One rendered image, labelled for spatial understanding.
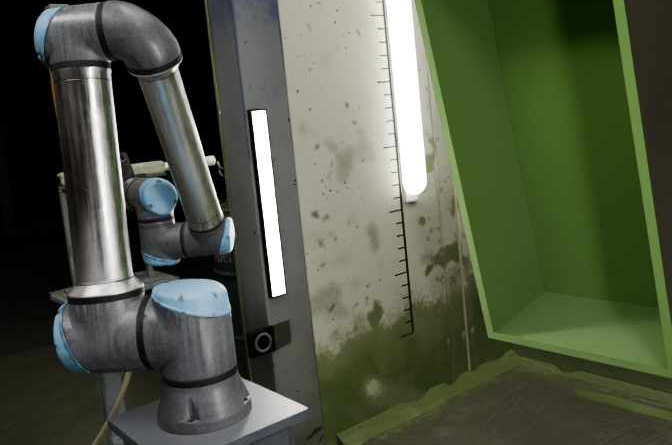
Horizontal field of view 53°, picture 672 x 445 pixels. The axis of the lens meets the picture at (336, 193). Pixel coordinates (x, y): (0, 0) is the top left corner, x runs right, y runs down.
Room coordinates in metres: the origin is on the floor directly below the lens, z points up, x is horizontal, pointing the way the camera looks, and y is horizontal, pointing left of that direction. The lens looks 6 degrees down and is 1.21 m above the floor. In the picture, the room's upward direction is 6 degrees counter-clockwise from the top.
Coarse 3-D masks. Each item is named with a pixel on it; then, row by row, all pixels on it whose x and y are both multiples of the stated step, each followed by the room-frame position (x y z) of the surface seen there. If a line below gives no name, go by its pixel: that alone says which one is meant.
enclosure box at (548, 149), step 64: (448, 0) 2.07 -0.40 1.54; (512, 0) 2.13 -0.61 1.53; (576, 0) 1.98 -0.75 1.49; (640, 0) 1.58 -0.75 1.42; (448, 64) 2.05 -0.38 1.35; (512, 64) 2.19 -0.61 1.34; (576, 64) 2.03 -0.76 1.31; (640, 64) 1.57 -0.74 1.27; (448, 128) 2.00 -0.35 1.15; (512, 128) 2.25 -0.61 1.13; (576, 128) 2.08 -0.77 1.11; (640, 128) 1.57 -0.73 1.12; (512, 192) 2.23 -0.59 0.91; (576, 192) 2.14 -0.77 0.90; (640, 192) 1.98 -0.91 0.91; (512, 256) 2.22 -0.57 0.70; (576, 256) 2.20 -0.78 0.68; (640, 256) 2.03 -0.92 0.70; (512, 320) 2.18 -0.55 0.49; (576, 320) 2.08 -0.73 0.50; (640, 320) 1.98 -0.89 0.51
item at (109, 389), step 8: (48, 8) 2.05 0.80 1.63; (104, 376) 2.04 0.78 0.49; (112, 376) 2.05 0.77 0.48; (120, 376) 2.07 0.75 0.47; (104, 384) 2.04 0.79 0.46; (112, 384) 2.05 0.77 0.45; (120, 384) 2.07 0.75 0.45; (104, 392) 2.04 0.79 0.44; (112, 392) 2.05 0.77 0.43; (104, 400) 2.05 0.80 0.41; (112, 400) 2.05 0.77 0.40; (104, 408) 2.07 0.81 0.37; (120, 408) 2.06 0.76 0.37; (104, 416) 2.06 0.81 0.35; (112, 432) 2.04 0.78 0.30; (112, 440) 2.04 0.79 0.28; (120, 440) 2.05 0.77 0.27
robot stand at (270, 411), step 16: (256, 384) 1.45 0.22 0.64; (256, 400) 1.36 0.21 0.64; (272, 400) 1.35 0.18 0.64; (288, 400) 1.34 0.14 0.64; (112, 416) 1.35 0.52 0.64; (128, 416) 1.35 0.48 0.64; (144, 416) 1.34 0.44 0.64; (256, 416) 1.28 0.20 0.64; (272, 416) 1.27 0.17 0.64; (288, 416) 1.27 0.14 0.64; (304, 416) 1.29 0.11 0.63; (128, 432) 1.27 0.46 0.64; (144, 432) 1.26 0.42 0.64; (160, 432) 1.25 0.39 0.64; (224, 432) 1.22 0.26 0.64; (240, 432) 1.22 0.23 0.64; (256, 432) 1.22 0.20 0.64; (272, 432) 1.24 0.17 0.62; (288, 432) 1.28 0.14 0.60
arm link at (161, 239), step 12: (168, 216) 1.65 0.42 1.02; (144, 228) 1.64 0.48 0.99; (156, 228) 1.63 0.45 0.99; (168, 228) 1.65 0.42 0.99; (144, 240) 1.64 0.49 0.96; (156, 240) 1.63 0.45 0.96; (168, 240) 1.63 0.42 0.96; (144, 252) 1.65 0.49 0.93; (156, 252) 1.63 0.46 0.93; (168, 252) 1.64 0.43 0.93; (180, 252) 1.63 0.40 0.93; (156, 264) 1.63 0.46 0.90; (168, 264) 1.64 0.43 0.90
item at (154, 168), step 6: (210, 156) 2.14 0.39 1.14; (144, 162) 2.01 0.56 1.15; (150, 162) 2.01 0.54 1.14; (156, 162) 2.02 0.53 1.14; (162, 162) 2.03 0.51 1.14; (210, 162) 2.14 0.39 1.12; (138, 168) 1.98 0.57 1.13; (144, 168) 1.99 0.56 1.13; (150, 168) 2.00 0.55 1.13; (156, 168) 2.01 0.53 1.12; (162, 168) 2.02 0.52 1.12; (168, 168) 2.05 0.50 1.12; (60, 174) 1.85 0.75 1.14; (150, 174) 2.00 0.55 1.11; (156, 174) 2.02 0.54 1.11; (162, 174) 2.02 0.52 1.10; (60, 180) 1.85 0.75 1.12
